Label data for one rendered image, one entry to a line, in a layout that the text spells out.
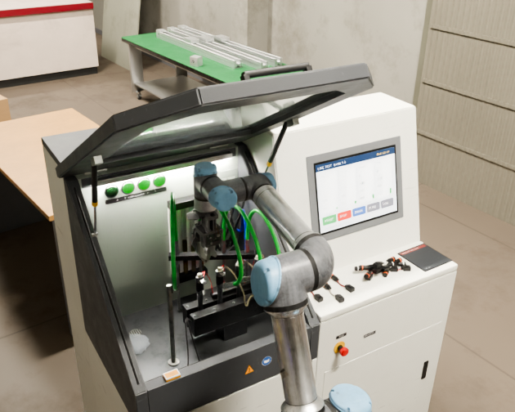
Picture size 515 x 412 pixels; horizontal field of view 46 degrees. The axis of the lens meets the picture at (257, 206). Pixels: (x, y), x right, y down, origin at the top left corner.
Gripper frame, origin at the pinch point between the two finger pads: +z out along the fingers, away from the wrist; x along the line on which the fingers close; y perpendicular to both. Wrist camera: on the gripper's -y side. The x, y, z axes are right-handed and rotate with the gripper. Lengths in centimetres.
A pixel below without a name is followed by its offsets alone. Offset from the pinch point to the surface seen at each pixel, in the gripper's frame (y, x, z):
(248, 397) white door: 22, 5, 48
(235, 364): 21.7, 0.1, 30.5
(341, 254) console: -2, 62, 19
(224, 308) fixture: 0.4, 7.2, 23.9
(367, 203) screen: -5, 76, 1
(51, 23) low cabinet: -658, 107, 47
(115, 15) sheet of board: -715, 212, 56
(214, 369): 21.7, -7.8, 28.6
